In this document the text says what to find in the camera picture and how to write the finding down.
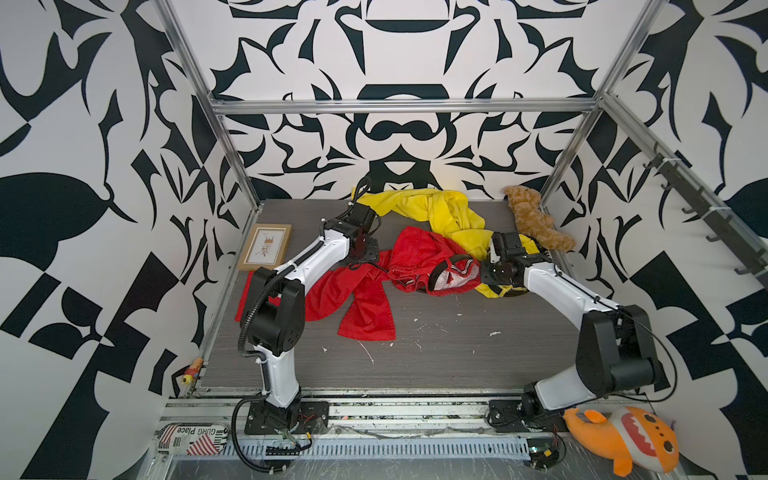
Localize red trousers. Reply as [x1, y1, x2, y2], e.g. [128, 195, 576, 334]
[235, 226, 482, 342]

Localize yellow trousers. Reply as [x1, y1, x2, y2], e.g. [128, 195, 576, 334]
[358, 189, 528, 298]

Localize black leather belt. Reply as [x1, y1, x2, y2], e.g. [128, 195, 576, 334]
[426, 254, 481, 296]

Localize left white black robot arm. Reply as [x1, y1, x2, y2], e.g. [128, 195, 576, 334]
[237, 202, 378, 429]

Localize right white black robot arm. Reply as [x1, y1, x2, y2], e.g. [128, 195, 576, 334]
[481, 232, 663, 420]

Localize brown teddy bear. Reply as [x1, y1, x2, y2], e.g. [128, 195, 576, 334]
[503, 186, 576, 252]

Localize wooden framed picture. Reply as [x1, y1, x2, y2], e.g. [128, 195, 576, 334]
[238, 223, 292, 271]

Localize small green circuit board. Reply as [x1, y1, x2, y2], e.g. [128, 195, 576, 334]
[527, 440, 560, 471]

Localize orange shark plush toy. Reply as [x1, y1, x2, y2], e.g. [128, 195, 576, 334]
[563, 406, 680, 478]

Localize small red yellow toy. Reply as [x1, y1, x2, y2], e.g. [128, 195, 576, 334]
[182, 358, 204, 385]

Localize red white printed box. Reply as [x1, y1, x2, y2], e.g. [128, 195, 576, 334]
[157, 423, 229, 456]

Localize white cable duct strip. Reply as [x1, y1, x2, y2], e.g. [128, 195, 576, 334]
[241, 437, 530, 461]

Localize left black corrugated cable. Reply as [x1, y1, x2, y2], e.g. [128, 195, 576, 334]
[230, 176, 373, 474]

